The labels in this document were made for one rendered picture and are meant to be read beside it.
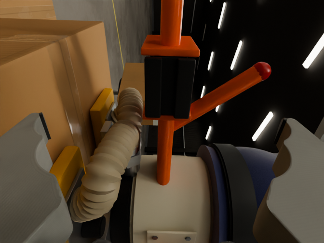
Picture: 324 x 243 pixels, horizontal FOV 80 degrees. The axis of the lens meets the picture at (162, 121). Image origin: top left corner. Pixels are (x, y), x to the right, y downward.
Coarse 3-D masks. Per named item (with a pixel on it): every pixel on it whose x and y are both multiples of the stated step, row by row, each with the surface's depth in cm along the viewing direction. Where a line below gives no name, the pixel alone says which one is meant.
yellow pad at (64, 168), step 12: (60, 156) 23; (72, 156) 24; (60, 168) 22; (72, 168) 23; (84, 168) 27; (60, 180) 21; (72, 180) 23; (72, 192) 22; (84, 228) 25; (96, 228) 25; (72, 240) 23; (84, 240) 26
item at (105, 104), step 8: (104, 96) 37; (112, 96) 41; (96, 104) 35; (104, 104) 35; (112, 104) 40; (96, 112) 33; (104, 112) 35; (96, 120) 34; (104, 120) 36; (96, 128) 35; (96, 136) 36; (96, 144) 37
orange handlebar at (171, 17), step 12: (168, 0) 18; (180, 0) 18; (168, 12) 18; (180, 12) 19; (168, 24) 19; (180, 24) 19; (168, 36) 19; (180, 36) 20; (168, 132) 26; (168, 144) 27; (168, 156) 28; (168, 168) 30; (168, 180) 31
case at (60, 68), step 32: (0, 32) 27; (32, 32) 27; (64, 32) 28; (96, 32) 36; (0, 64) 15; (32, 64) 19; (64, 64) 25; (96, 64) 37; (0, 96) 15; (32, 96) 19; (64, 96) 25; (96, 96) 37; (0, 128) 15; (64, 128) 25
